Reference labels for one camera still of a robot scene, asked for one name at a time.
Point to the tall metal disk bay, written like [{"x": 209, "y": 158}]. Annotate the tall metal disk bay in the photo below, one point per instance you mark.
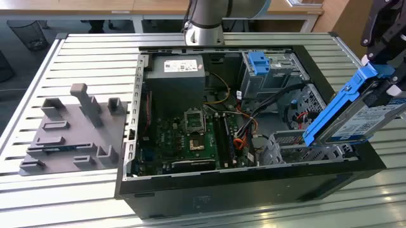
[{"x": 269, "y": 83}]

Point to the hard disk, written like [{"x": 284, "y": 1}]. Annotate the hard disk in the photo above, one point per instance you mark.
[{"x": 335, "y": 114}]

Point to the wooden desk white frame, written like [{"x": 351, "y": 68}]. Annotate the wooden desk white frame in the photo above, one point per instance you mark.
[{"x": 94, "y": 6}]

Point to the black mesh waste bin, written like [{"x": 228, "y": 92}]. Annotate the black mesh waste bin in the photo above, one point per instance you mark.
[{"x": 28, "y": 33}]

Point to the grey power supply unit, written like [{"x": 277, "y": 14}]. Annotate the grey power supply unit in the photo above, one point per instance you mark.
[{"x": 173, "y": 88}]

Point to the black RAM slot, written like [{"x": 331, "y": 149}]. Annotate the black RAM slot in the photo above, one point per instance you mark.
[{"x": 220, "y": 140}]

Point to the green motherboard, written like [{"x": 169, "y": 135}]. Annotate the green motherboard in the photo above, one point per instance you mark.
[{"x": 168, "y": 147}]

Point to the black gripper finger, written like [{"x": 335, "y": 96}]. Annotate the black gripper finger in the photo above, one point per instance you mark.
[
  {"x": 367, "y": 35},
  {"x": 398, "y": 59}
]

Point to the CPU socket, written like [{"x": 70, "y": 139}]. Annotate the CPU socket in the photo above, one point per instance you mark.
[{"x": 196, "y": 144}]

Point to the grey parts rack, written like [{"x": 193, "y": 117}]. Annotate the grey parts rack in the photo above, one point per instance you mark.
[{"x": 72, "y": 133}]

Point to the black office chair base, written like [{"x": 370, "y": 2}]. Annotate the black office chair base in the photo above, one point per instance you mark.
[{"x": 96, "y": 26}]

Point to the blue disk carrier latch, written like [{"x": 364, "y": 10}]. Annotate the blue disk carrier latch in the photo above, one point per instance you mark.
[{"x": 257, "y": 63}]

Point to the low metal disk bay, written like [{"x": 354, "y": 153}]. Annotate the low metal disk bay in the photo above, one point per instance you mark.
[{"x": 284, "y": 152}]

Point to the wooden cabinet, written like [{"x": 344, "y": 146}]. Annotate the wooden cabinet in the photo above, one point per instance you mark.
[{"x": 342, "y": 16}]

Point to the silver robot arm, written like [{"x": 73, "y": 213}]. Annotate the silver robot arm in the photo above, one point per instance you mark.
[{"x": 205, "y": 21}]

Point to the black PC case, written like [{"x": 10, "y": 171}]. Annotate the black PC case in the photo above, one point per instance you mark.
[{"x": 221, "y": 194}]

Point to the RAM stick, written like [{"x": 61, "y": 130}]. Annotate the RAM stick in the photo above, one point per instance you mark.
[{"x": 58, "y": 149}]

